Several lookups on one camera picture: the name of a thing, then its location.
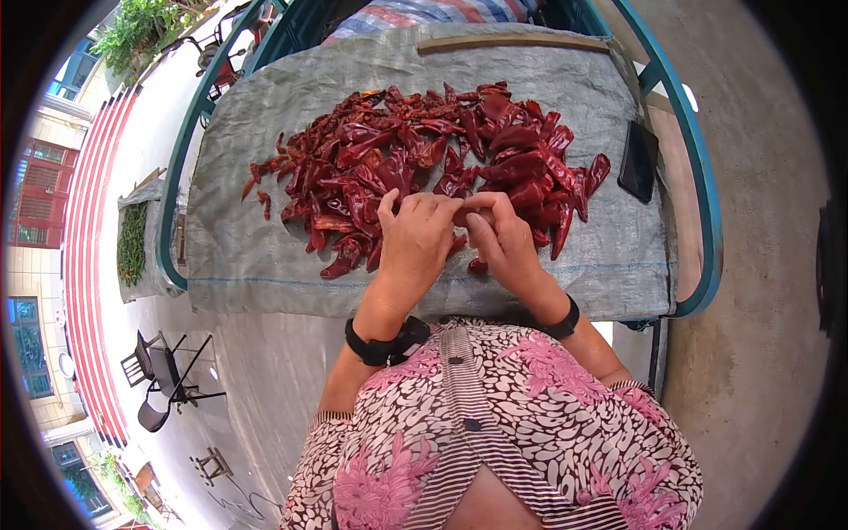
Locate red tricycle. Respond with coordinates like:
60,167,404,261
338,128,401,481
162,3,276,102

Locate person's body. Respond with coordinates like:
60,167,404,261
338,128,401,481
280,317,704,530

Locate black smartphone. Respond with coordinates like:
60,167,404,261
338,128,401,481
617,119,661,205

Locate pile of green chilies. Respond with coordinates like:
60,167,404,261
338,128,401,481
117,201,150,288

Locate person's left little finger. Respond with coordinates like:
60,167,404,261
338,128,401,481
377,188,402,231

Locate single dried chili pepper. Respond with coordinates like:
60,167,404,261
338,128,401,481
454,207,496,230

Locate person's right hand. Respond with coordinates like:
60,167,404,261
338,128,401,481
457,191,565,307

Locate building with windows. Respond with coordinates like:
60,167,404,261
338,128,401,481
5,36,133,526

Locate small wooden stool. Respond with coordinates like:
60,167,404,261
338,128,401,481
189,447,235,487

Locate person's right thumb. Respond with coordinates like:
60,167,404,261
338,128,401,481
465,212,504,271

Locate black folding chair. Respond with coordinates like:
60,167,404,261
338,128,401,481
120,329,174,389
136,333,228,434

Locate person's left hand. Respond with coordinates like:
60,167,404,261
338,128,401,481
371,188,466,307

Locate red striped steps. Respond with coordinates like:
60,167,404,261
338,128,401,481
62,91,141,450

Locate green plants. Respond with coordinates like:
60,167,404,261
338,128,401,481
91,0,203,75

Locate person's right index finger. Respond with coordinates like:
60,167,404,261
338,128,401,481
462,191,527,229

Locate teal metal cart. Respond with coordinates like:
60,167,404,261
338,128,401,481
155,0,725,398

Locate pile of red dried chilies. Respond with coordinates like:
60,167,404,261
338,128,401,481
240,81,612,280

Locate wooden stick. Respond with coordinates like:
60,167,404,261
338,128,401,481
416,33,611,56

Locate large grey woven sack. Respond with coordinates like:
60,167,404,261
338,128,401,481
185,23,678,323

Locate person's left fingers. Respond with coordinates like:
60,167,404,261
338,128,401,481
400,193,466,222

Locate small grey woven sack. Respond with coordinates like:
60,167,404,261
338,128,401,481
116,178,188,305

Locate black wrist band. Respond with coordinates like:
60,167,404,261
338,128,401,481
344,315,432,368
540,294,582,341

